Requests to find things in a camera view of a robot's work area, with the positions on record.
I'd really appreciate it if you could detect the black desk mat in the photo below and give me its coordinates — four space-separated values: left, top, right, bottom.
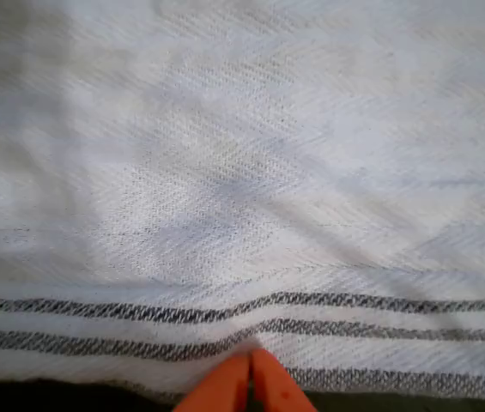
0 377 485 412

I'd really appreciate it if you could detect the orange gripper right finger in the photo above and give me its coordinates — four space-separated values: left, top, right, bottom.
250 347 319 412

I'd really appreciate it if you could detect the white striped kitchen towel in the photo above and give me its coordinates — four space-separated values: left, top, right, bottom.
0 0 485 404

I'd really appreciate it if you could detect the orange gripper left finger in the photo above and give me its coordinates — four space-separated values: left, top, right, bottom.
172 349 252 412

